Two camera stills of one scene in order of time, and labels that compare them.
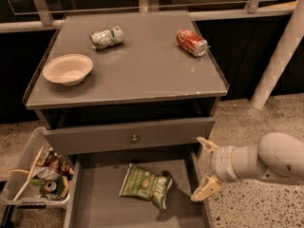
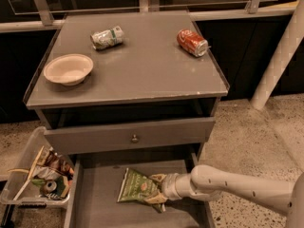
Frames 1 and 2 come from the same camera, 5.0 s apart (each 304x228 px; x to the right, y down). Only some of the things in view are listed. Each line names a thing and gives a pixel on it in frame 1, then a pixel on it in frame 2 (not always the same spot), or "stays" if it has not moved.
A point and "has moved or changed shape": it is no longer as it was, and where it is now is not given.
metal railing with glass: x=38 y=9 stays
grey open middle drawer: x=93 y=199 stays
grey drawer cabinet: x=135 y=84 stays
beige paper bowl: x=67 y=69 stays
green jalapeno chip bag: x=143 y=183 has moved or changed shape
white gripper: x=222 y=162 -> x=168 y=186
